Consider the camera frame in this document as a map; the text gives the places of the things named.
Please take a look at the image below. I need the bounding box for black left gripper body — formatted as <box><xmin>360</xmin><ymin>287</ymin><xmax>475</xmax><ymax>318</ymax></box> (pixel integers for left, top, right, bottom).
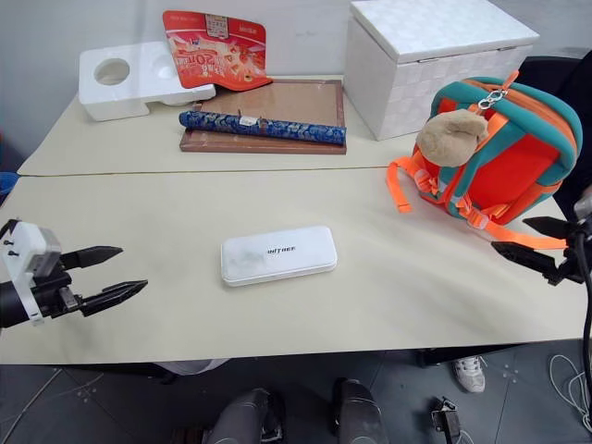
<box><xmin>30</xmin><ymin>252</ymin><xmax>90</xmax><ymax>321</ymax></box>

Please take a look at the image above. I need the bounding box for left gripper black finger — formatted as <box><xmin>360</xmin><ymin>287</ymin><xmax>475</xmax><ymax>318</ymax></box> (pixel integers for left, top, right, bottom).
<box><xmin>80</xmin><ymin>279</ymin><xmax>149</xmax><ymax>318</ymax></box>
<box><xmin>62</xmin><ymin>246</ymin><xmax>124</xmax><ymax>271</ymax></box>

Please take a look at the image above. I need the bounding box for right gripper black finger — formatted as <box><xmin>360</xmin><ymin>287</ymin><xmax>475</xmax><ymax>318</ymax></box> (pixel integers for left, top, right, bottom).
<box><xmin>490</xmin><ymin>240</ymin><xmax>566</xmax><ymax>280</ymax></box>
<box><xmin>522</xmin><ymin>216</ymin><xmax>575</xmax><ymax>240</ymax></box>

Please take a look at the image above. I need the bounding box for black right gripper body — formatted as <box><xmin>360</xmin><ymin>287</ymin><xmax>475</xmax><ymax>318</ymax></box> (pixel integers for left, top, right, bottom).
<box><xmin>547</xmin><ymin>229</ymin><xmax>589</xmax><ymax>289</ymax></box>

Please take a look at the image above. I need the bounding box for orange and teal backpack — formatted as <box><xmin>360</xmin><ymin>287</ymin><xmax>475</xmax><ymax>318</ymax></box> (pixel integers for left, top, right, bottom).
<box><xmin>387</xmin><ymin>69</ymin><xmax>585</xmax><ymax>247</ymax></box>

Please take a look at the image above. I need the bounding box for beige plush toy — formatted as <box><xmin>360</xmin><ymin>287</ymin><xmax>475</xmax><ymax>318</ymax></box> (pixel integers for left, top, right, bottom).
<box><xmin>415</xmin><ymin>109</ymin><xmax>489</xmax><ymax>168</ymax></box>

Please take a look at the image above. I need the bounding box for white rectangular case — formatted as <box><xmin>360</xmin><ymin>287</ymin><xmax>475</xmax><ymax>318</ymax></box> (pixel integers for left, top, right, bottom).
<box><xmin>219</xmin><ymin>225</ymin><xmax>339</xmax><ymax>288</ymax></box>

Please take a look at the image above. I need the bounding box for white sneaker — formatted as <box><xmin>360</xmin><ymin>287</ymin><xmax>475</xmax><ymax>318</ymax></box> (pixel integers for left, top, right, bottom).
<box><xmin>451</xmin><ymin>354</ymin><xmax>487</xmax><ymax>394</ymax></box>

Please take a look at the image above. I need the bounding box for dark rounded robot leg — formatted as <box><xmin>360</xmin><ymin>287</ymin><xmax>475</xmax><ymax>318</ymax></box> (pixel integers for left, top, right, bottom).
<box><xmin>202</xmin><ymin>387</ymin><xmax>287</xmax><ymax>444</ymax></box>
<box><xmin>328</xmin><ymin>377</ymin><xmax>390</xmax><ymax>444</ymax></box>

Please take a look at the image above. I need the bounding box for white styrofoam block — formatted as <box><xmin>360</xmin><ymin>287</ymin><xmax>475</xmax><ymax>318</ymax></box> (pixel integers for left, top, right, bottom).
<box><xmin>78</xmin><ymin>41</ymin><xmax>217</xmax><ymax>123</ymax></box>

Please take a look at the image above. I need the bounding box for black device on floor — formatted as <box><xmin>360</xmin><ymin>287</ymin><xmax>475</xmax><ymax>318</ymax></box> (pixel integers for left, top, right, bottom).
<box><xmin>429</xmin><ymin>396</ymin><xmax>469</xmax><ymax>444</ymax></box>

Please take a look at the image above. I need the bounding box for white woven storage box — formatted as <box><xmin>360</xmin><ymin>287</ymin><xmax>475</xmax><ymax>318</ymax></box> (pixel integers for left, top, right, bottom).
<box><xmin>344</xmin><ymin>0</ymin><xmax>541</xmax><ymax>142</ymax></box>

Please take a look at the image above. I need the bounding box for blue patterned scroll tube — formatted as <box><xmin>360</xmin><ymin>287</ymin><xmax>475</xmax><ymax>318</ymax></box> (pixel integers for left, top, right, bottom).
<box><xmin>179</xmin><ymin>109</ymin><xmax>348</xmax><ymax>146</ymax></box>

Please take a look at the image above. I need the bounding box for red printed package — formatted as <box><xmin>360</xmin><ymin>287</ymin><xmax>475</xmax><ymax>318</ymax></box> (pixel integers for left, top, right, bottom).
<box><xmin>161</xmin><ymin>9</ymin><xmax>274</xmax><ymax>94</ymax></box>

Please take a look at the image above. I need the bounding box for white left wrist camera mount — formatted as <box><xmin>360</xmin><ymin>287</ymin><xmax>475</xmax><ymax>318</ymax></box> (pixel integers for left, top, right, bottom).
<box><xmin>0</xmin><ymin>220</ymin><xmax>63</xmax><ymax>327</ymax></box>

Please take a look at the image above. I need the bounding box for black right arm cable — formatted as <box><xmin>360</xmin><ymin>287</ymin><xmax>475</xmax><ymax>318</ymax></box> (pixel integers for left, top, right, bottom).
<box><xmin>573</xmin><ymin>230</ymin><xmax>592</xmax><ymax>394</ymax></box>

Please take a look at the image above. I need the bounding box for white floor cable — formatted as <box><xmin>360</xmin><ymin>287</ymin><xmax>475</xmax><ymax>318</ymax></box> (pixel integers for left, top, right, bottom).
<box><xmin>549</xmin><ymin>352</ymin><xmax>592</xmax><ymax>429</ymax></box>

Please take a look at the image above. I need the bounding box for brown wooden picture frame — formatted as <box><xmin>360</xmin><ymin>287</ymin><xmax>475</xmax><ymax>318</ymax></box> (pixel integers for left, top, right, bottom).
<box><xmin>179</xmin><ymin>77</ymin><xmax>348</xmax><ymax>156</ymax></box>

